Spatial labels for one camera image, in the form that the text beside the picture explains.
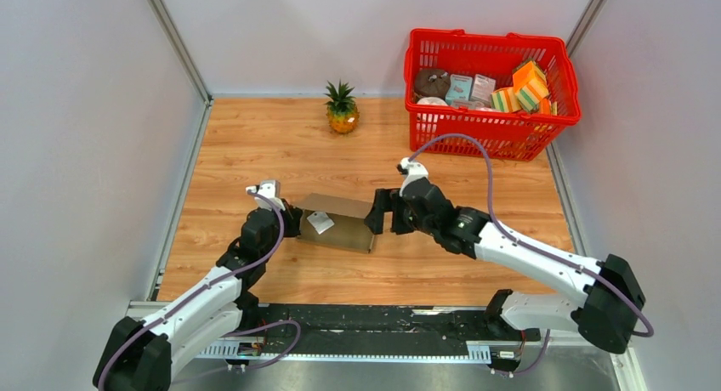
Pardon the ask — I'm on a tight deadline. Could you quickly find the small white paper packet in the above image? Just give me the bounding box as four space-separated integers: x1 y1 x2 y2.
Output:
306 211 335 235

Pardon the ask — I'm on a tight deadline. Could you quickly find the brown cardboard box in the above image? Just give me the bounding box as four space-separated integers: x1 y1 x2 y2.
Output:
296 193 375 253

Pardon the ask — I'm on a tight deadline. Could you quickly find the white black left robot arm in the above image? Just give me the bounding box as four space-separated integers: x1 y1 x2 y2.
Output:
92 201 303 390

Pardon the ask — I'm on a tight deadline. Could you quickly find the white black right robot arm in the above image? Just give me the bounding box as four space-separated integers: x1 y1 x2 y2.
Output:
364 178 645 354

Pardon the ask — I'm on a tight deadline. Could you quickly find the teal small box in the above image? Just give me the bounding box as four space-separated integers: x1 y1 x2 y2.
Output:
445 74 474 105

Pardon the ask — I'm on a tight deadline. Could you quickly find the grey small box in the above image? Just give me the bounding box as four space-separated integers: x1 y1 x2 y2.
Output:
468 74 497 106

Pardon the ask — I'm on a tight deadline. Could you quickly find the toy pineapple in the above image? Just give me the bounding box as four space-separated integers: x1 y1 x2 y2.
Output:
325 81 360 134

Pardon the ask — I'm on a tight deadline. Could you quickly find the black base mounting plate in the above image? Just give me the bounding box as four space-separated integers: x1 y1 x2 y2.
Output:
203 303 542 358

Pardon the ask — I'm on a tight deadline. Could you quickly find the brown round object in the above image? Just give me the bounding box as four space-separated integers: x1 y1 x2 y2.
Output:
413 68 451 99

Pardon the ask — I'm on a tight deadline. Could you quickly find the striped yellow green sponge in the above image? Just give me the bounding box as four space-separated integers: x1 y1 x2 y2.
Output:
491 87 521 113

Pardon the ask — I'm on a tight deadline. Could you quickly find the red plastic basket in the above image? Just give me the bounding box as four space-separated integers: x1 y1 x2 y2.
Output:
404 28 582 162

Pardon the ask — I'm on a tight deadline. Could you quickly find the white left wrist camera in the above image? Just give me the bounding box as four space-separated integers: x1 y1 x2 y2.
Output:
245 179 286 211

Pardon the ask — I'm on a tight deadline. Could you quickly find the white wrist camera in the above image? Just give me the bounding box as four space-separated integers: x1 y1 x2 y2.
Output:
245 179 286 211
397 157 429 195

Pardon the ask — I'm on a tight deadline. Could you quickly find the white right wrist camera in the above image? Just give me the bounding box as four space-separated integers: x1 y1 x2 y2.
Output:
397 157 429 195

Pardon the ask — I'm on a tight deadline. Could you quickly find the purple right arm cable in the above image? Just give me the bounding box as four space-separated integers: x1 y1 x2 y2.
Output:
407 133 656 377

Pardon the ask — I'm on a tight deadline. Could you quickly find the aluminium base frame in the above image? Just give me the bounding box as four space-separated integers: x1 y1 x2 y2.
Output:
99 303 649 391

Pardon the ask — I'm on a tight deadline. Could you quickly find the aluminium corner rail left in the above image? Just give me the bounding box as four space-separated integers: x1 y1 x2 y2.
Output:
147 0 213 105

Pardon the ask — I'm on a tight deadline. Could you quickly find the aluminium corner rail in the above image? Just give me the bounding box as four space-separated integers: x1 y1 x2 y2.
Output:
147 0 213 105
566 0 607 56

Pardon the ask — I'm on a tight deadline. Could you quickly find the aluminium corner rail right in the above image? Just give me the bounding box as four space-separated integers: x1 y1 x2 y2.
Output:
566 0 607 56

